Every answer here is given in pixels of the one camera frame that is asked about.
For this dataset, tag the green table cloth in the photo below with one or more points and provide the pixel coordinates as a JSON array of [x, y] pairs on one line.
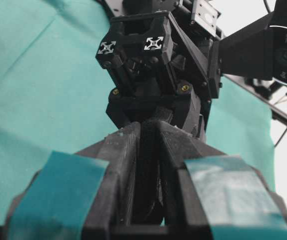
[[53, 92]]

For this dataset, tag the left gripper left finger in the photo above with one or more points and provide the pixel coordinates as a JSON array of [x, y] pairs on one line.
[[79, 195]]

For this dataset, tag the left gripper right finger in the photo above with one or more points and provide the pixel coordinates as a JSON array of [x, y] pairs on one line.
[[209, 195]]

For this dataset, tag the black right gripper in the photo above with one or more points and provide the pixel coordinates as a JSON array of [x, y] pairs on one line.
[[174, 46]]

